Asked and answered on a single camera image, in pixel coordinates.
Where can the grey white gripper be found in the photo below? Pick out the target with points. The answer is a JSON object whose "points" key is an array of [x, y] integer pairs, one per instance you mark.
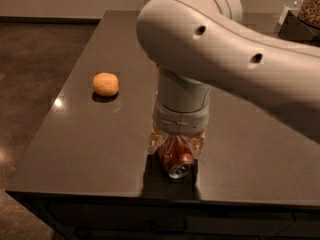
{"points": [[180, 121]]}

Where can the red coke can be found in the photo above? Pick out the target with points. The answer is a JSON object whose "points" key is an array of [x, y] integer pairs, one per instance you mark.
{"points": [[176, 157]]}

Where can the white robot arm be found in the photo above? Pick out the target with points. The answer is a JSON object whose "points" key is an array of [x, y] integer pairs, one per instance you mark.
{"points": [[200, 44]]}

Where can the orange fruit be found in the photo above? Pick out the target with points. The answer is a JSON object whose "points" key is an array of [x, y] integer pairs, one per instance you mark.
{"points": [[106, 84]]}

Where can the dark cabinet drawer front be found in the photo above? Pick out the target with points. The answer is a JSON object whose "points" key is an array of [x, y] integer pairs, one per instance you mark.
{"points": [[89, 219]]}

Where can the clear plastic bottle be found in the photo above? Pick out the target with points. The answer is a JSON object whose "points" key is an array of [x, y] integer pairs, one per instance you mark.
{"points": [[289, 5]]}

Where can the jar of brown snacks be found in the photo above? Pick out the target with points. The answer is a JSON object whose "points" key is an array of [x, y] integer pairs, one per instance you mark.
{"points": [[310, 13]]}

